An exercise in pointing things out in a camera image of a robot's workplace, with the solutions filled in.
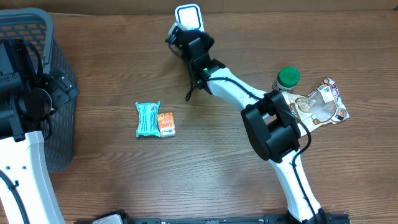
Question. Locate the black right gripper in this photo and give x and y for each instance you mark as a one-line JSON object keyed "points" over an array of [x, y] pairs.
{"points": [[206, 39]]}

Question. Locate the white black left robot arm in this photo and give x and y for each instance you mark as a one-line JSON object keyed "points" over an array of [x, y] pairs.
{"points": [[29, 96]]}

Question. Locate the grey plastic mesh basket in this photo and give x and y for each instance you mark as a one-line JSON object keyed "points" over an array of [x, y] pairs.
{"points": [[36, 26]]}

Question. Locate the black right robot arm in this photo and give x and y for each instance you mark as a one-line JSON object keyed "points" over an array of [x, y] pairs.
{"points": [[273, 131]]}

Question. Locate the green lid white jar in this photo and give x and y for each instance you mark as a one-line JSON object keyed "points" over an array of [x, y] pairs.
{"points": [[287, 79]]}

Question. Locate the white barcode scanner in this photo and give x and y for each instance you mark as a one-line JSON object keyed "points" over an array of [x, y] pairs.
{"points": [[189, 15]]}

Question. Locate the orange tissue pack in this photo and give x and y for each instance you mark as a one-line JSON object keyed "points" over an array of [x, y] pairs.
{"points": [[166, 125]]}

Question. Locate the beige clear snack pouch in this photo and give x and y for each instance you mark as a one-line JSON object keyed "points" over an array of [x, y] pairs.
{"points": [[321, 107]]}

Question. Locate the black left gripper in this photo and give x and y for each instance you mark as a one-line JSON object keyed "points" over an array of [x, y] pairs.
{"points": [[61, 86]]}

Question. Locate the teal white packet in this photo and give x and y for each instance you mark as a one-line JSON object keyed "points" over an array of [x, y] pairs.
{"points": [[148, 123]]}

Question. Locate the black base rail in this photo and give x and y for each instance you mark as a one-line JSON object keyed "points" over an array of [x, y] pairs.
{"points": [[120, 216]]}

